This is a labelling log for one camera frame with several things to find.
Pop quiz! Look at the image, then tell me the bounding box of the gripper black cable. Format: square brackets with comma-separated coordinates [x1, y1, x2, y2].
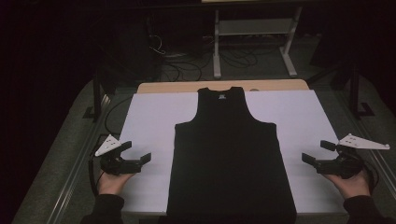
[362, 161, 379, 195]
[88, 152, 106, 197]

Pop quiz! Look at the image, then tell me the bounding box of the black metal stand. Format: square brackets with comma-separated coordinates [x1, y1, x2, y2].
[83, 74, 118, 122]
[306, 62, 376, 119]

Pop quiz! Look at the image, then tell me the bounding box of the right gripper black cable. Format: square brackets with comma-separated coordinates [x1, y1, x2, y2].
[362, 161, 379, 195]

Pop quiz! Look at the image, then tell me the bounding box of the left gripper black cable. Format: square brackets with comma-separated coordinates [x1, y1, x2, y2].
[88, 152, 106, 197]

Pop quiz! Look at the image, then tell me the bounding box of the white thin cable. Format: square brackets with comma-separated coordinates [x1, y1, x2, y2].
[148, 35, 166, 56]

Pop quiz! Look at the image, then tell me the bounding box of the person's right hand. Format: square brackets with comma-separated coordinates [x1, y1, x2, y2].
[323, 170, 372, 200]

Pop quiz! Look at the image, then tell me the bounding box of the white board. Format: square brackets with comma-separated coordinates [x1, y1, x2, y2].
[118, 89, 348, 216]

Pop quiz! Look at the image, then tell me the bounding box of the black tank top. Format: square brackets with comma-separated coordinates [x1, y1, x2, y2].
[166, 86, 297, 224]

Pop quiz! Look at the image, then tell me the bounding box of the wooden table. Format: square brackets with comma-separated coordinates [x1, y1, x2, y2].
[136, 78, 310, 94]

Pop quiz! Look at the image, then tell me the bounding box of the person's left hand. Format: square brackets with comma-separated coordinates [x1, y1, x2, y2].
[97, 172, 136, 196]

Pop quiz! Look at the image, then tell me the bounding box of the white metal stand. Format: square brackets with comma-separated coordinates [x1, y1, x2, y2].
[200, 0, 304, 79]

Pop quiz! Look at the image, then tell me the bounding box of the aluminium floor rail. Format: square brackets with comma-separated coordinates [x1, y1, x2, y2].
[46, 92, 111, 224]
[337, 92, 396, 194]

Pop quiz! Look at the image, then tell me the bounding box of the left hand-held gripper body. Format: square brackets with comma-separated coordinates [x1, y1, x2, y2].
[94, 133, 143, 176]

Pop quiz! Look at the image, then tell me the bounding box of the black floor cable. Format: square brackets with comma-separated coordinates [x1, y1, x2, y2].
[104, 96, 134, 136]
[162, 60, 204, 82]
[219, 46, 260, 69]

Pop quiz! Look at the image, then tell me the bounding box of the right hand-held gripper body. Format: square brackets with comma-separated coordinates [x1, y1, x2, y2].
[316, 133, 390, 180]

